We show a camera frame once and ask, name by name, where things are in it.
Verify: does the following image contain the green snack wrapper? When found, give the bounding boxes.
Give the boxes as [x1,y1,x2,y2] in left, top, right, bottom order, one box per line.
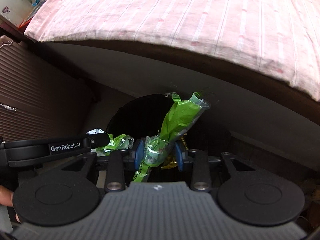
[132,92,210,183]
[87,128,135,157]

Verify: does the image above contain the brown ribbed suitcase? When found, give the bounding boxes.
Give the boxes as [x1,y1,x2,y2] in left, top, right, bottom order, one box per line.
[1,36,104,141]

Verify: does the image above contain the person's left hand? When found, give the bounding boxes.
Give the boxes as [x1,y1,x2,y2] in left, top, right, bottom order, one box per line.
[0,185,14,207]

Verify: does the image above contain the pink striped tablecloth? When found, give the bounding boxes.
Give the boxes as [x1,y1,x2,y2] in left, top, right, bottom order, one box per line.
[25,0,319,101]

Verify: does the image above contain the black lined trash bin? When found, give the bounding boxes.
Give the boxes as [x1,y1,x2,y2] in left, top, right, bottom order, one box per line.
[106,94,233,166]

